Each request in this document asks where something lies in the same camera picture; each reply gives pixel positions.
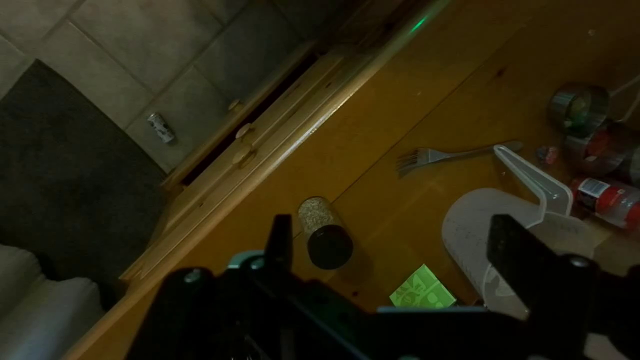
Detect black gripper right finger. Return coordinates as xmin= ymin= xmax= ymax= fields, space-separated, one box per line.
xmin=485 ymin=211 xmax=589 ymax=323

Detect medium steel measuring cup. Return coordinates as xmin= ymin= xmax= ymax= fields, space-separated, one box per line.
xmin=566 ymin=122 xmax=635 ymax=178

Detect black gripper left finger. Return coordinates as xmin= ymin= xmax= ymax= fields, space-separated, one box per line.
xmin=262 ymin=211 xmax=295 ymax=272

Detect clear plastic measuring jug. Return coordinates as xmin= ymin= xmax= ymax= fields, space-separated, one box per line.
xmin=439 ymin=144 xmax=606 ymax=322

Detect wooden dresser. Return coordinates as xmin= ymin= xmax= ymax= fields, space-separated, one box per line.
xmin=62 ymin=0 xmax=640 ymax=360

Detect small grey object on floor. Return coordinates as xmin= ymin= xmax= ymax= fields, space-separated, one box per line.
xmin=146 ymin=110 xmax=178 ymax=145

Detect white cushion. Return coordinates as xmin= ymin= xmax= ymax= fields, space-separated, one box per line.
xmin=0 ymin=242 xmax=106 ymax=360

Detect small steel measuring cup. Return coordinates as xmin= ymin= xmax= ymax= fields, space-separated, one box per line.
xmin=546 ymin=82 xmax=611 ymax=138

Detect silver metal fork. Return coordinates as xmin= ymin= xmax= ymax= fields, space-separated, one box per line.
xmin=396 ymin=138 xmax=526 ymax=178

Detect dark floor mat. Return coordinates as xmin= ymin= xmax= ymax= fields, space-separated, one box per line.
xmin=0 ymin=58 xmax=168 ymax=281

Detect green packet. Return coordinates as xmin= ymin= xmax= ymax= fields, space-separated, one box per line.
xmin=387 ymin=262 xmax=457 ymax=310

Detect red capped spice bottle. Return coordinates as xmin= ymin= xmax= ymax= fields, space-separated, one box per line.
xmin=570 ymin=176 xmax=640 ymax=231

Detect spice jar with black cap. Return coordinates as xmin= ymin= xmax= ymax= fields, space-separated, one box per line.
xmin=295 ymin=194 xmax=355 ymax=272

